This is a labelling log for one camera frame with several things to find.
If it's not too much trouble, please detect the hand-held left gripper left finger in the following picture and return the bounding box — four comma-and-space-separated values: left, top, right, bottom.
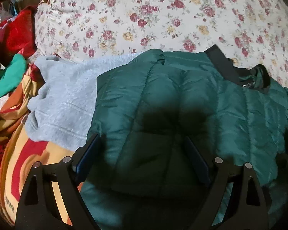
15, 134, 102, 230

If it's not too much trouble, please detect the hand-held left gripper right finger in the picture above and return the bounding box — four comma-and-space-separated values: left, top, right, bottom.
184, 136, 273, 230

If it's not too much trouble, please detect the green puffer jacket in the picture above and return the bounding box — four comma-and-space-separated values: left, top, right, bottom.
80, 44, 288, 230

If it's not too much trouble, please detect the grey fleece garment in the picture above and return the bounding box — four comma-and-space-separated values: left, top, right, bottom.
26, 55, 140, 147

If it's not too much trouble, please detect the yellow red printed blanket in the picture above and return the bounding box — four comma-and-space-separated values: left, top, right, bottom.
0, 63, 87, 230

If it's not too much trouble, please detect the green cloth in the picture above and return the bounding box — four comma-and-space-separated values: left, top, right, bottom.
0, 54, 27, 105

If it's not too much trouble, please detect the red cloth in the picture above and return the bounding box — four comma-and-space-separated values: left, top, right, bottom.
0, 5, 42, 65

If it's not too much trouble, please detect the floral quilt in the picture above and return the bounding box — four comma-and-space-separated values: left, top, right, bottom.
29, 0, 288, 101

